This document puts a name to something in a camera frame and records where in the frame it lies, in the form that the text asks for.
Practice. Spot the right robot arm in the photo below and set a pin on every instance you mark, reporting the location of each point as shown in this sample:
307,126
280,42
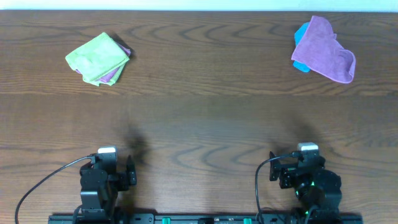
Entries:
317,189

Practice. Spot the green folded cloth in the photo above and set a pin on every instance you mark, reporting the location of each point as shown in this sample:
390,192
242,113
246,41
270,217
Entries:
97,57

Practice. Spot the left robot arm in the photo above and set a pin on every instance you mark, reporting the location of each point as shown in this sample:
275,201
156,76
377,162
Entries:
96,205

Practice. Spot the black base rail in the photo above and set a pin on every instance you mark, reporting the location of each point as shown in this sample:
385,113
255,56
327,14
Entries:
148,218

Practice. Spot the blue crumpled cloth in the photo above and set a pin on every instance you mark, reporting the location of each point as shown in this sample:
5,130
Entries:
298,37

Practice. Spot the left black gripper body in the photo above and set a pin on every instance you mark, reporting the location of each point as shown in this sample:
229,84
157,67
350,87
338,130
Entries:
130,175

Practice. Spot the purple microfiber cloth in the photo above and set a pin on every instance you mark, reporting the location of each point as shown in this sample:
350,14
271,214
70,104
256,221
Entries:
322,53

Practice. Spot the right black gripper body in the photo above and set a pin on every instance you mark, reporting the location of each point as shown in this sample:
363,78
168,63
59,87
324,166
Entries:
288,180

